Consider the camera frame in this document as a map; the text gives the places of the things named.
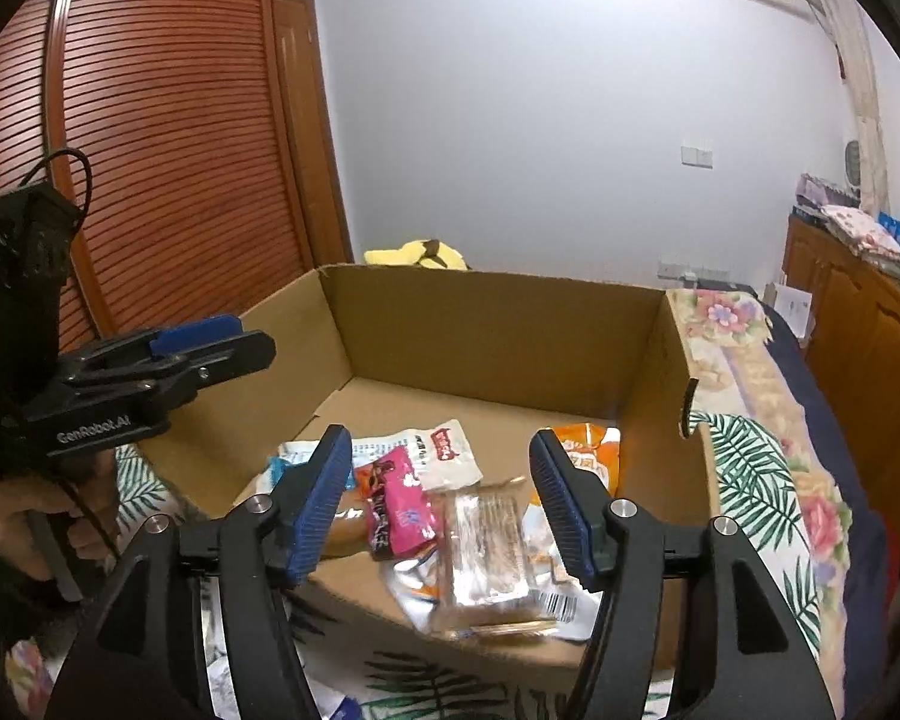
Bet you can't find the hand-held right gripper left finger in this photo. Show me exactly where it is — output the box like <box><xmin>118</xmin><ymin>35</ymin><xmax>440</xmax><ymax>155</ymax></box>
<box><xmin>45</xmin><ymin>424</ymin><xmax>355</xmax><ymax>720</ymax></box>

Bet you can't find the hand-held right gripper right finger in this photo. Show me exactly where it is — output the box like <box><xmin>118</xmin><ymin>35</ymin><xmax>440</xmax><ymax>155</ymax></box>
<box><xmin>529</xmin><ymin>429</ymin><xmax>841</xmax><ymax>720</ymax></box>

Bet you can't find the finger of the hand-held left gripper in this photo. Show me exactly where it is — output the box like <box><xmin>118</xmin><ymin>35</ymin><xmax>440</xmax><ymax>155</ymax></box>
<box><xmin>64</xmin><ymin>315</ymin><xmax>245</xmax><ymax>377</ymax></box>
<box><xmin>86</xmin><ymin>330</ymin><xmax>278</xmax><ymax>410</ymax></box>

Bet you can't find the blue and white snack packet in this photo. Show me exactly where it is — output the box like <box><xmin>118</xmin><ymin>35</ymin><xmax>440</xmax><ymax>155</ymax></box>
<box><xmin>265</xmin><ymin>441</ymin><xmax>322</xmax><ymax>492</ymax></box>

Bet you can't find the orange clear snack packet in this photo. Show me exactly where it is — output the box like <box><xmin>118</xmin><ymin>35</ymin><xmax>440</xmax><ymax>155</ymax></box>
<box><xmin>521</xmin><ymin>424</ymin><xmax>623</xmax><ymax>642</ymax></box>

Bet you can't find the pink snack packet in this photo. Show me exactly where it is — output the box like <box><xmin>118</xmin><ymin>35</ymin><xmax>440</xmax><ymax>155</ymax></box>
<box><xmin>354</xmin><ymin>446</ymin><xmax>437</xmax><ymax>562</ymax></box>

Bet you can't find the clear biscuit pack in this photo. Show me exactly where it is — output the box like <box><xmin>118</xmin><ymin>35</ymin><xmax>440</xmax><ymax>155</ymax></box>
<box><xmin>429</xmin><ymin>476</ymin><xmax>560</xmax><ymax>638</ymax></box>

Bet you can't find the silver foil snack packet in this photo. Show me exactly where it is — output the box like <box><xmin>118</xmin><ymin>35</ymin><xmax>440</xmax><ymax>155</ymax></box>
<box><xmin>379</xmin><ymin>551</ymin><xmax>451</xmax><ymax>635</ymax></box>

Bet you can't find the large white packet red label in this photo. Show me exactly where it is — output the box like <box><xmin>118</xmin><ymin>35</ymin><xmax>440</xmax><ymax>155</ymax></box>
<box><xmin>351</xmin><ymin>420</ymin><xmax>482</xmax><ymax>500</ymax></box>

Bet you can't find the brown cardboard box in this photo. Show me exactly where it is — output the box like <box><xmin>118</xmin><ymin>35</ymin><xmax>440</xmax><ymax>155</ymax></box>
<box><xmin>131</xmin><ymin>262</ymin><xmax>725</xmax><ymax>672</ymax></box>

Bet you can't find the person's left hand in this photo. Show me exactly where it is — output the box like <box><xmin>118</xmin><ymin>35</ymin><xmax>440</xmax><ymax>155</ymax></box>
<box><xmin>0</xmin><ymin>457</ymin><xmax>121</xmax><ymax>595</ymax></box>

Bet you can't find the leaf print tablecloth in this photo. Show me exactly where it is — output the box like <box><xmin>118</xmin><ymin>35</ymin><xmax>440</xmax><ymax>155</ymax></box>
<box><xmin>112</xmin><ymin>411</ymin><xmax>826</xmax><ymax>720</ymax></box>

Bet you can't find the wooden louvered wardrobe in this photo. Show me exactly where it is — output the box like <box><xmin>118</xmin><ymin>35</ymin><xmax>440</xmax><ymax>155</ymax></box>
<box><xmin>0</xmin><ymin>0</ymin><xmax>350</xmax><ymax>421</ymax></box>

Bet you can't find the yellow plush toy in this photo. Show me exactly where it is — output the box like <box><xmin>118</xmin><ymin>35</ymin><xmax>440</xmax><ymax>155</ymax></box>
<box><xmin>365</xmin><ymin>238</ymin><xmax>470</xmax><ymax>272</ymax></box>

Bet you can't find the floral bedsheet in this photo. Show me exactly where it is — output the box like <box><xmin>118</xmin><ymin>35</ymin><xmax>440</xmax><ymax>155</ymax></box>
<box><xmin>664</xmin><ymin>289</ymin><xmax>848</xmax><ymax>698</ymax></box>

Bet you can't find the dark blue blanket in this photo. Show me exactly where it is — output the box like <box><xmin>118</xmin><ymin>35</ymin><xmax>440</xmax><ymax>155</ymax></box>
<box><xmin>750</xmin><ymin>300</ymin><xmax>893</xmax><ymax>698</ymax></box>

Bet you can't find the white paper bag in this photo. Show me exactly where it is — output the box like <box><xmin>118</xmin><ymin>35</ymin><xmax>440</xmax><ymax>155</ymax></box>
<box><xmin>765</xmin><ymin>281</ymin><xmax>815</xmax><ymax>350</ymax></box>

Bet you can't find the wooden cabinet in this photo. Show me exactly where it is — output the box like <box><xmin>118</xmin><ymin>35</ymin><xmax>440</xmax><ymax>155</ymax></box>
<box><xmin>782</xmin><ymin>214</ymin><xmax>900</xmax><ymax>541</ymax></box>

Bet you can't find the purple folded cloth bundle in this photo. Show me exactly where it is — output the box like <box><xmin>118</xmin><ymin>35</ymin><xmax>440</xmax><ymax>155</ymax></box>
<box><xmin>795</xmin><ymin>172</ymin><xmax>860</xmax><ymax>215</ymax></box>

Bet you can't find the floral folded quilt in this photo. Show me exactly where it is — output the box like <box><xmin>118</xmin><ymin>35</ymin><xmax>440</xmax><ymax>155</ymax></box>
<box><xmin>825</xmin><ymin>204</ymin><xmax>900</xmax><ymax>257</ymax></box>

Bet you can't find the small white fan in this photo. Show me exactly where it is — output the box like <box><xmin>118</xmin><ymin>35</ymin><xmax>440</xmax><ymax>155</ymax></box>
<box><xmin>844</xmin><ymin>136</ymin><xmax>869</xmax><ymax>190</ymax></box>

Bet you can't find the beige curtain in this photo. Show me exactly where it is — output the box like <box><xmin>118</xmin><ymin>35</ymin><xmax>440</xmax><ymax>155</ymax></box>
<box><xmin>814</xmin><ymin>0</ymin><xmax>895</xmax><ymax>215</ymax></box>

